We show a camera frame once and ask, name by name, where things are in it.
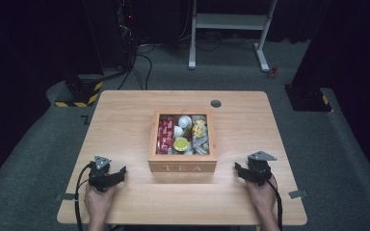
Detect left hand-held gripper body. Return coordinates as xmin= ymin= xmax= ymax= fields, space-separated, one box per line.
xmin=88 ymin=155 xmax=117 ymax=193

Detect person's left hand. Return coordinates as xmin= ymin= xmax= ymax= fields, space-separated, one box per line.
xmin=84 ymin=185 xmax=117 ymax=220

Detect row of red packets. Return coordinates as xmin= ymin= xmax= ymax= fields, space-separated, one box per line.
xmin=156 ymin=115 xmax=175 ymax=154

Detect person's right hand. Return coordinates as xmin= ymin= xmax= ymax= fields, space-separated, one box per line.
xmin=245 ymin=179 xmax=278 ymax=216

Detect yellow print sachet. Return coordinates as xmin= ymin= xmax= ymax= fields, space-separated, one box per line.
xmin=191 ymin=118 xmax=207 ymax=139

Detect yellow black striped base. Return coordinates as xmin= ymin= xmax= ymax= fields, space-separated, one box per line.
xmin=55 ymin=75 xmax=104 ymax=109

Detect wooden tea box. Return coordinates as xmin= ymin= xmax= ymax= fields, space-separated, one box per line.
xmin=147 ymin=110 xmax=219 ymax=174

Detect black floor cables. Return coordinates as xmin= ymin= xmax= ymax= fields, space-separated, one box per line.
xmin=117 ymin=41 xmax=155 ymax=91

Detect dark base with yellow mark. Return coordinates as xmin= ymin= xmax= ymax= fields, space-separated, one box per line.
xmin=283 ymin=84 xmax=332 ymax=113

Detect white metal stand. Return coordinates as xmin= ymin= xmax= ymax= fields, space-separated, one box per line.
xmin=188 ymin=0 xmax=278 ymax=72

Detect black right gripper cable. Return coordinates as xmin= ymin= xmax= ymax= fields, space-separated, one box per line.
xmin=265 ymin=178 xmax=284 ymax=231

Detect grey tape piece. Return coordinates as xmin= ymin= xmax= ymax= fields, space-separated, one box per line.
xmin=56 ymin=192 xmax=77 ymax=202
xmin=288 ymin=190 xmax=308 ymax=199

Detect pile of grey sachets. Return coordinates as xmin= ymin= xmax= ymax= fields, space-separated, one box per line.
xmin=192 ymin=134 xmax=210 ymax=156

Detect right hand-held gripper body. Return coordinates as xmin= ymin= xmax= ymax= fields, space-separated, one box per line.
xmin=248 ymin=150 xmax=278 ymax=187

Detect dark curtain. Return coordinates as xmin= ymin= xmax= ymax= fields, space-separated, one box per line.
xmin=290 ymin=0 xmax=370 ymax=184
xmin=0 ymin=0 xmax=104 ymax=195

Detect dark equipment rack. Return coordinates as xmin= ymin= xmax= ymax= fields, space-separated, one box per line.
xmin=114 ymin=0 xmax=140 ymax=72

